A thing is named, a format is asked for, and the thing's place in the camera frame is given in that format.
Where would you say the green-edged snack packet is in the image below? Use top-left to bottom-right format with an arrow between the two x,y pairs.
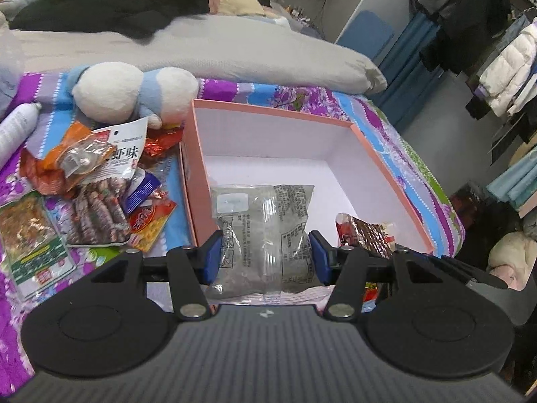
0,191 -> 77,301

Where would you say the beige blanket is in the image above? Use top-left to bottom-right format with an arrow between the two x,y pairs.
205,0 -> 275,18

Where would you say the orange and clear snack packet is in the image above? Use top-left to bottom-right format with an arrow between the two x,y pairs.
20,122 -> 118,196

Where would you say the white puffer jacket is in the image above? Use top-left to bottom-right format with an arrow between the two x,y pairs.
478,20 -> 537,117

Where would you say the white and blue plush toy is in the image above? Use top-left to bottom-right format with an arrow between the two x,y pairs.
68,62 -> 199,130

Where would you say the teal cloth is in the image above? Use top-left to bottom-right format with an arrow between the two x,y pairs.
487,147 -> 537,216

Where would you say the red snack packet white label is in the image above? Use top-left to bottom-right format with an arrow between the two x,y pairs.
155,127 -> 184,148

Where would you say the blue padded board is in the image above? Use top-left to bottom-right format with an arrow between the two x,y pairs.
336,10 -> 396,63

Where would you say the clear plastic snack packet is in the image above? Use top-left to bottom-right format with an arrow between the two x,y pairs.
210,184 -> 315,301

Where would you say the blue and white snack packet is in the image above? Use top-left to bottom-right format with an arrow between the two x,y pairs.
123,169 -> 162,216

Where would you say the cream fluffy garment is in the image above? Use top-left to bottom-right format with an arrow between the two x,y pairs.
488,231 -> 537,291

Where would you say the blue curtain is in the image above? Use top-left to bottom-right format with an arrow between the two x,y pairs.
384,12 -> 442,133

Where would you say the shrimp snack packet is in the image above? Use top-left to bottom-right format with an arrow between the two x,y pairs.
66,168 -> 132,248

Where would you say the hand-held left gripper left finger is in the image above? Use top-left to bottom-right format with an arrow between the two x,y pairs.
90,230 -> 223,320

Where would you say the pink cardboard box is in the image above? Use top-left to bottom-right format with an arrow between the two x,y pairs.
180,98 -> 436,315

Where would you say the red and black bag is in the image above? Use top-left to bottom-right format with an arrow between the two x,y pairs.
450,181 -> 488,213

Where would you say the orange red snack packet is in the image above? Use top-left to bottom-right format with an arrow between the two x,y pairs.
127,198 -> 178,253

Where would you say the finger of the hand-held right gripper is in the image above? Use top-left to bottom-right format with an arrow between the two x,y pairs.
413,253 -> 509,289

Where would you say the white spray bottle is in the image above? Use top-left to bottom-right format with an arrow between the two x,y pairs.
0,103 -> 42,158

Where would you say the black hanging coat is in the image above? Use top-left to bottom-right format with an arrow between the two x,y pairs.
420,0 -> 511,75

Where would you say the grey duvet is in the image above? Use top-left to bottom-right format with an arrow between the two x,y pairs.
0,12 -> 387,94

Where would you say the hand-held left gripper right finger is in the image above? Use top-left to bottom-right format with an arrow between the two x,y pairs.
308,231 -> 445,320

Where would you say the black jacket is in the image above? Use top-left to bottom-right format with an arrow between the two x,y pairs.
8,0 -> 210,42

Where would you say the dark red brown snack packet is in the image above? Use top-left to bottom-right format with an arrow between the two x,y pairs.
335,213 -> 397,261

